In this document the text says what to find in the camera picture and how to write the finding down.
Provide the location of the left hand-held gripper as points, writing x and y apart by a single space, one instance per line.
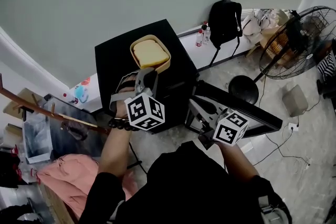
144 112

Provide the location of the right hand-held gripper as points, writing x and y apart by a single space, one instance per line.
228 131

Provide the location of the tan tray with yellow bread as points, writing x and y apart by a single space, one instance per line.
149 52

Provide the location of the black cabinet with glass door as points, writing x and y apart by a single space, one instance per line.
118 65

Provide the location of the person's right forearm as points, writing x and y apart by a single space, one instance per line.
239 162

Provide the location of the person's left forearm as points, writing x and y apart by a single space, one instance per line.
114 152

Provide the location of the person's left hand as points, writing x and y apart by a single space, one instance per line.
126 84

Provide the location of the black standing fan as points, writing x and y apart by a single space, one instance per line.
243 89

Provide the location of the small clear plastic bottle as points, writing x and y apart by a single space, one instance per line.
207 35
199 39

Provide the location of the orange plastic item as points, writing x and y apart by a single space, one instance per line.
85 80

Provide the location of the blue plastic item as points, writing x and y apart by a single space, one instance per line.
81 94

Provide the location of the person's black clothing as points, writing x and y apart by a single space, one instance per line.
189 191

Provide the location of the red-capped bottle red label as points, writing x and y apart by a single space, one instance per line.
70 98

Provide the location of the light wooden chair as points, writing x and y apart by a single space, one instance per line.
256 46

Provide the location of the white power strip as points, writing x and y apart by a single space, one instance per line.
293 127

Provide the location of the black backpack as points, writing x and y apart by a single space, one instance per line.
224 21

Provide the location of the grey box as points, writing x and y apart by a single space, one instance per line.
295 101

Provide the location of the dark grey hanging cloth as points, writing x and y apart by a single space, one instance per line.
74 130

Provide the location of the yellow ribbed cushion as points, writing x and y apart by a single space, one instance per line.
278 46

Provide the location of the white tote bag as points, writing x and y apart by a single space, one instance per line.
252 25

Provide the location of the white charger plug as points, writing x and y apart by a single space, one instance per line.
307 163

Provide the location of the wooden coat rack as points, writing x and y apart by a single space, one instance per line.
31 107

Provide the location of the clear glass tank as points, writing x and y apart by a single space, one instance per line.
36 136

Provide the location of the pink quilted cushion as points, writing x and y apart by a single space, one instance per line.
73 178

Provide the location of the black white striped cloth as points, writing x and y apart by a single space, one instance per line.
326 64

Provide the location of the brown wooden board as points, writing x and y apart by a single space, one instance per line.
57 207

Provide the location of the black bag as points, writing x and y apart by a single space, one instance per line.
9 170

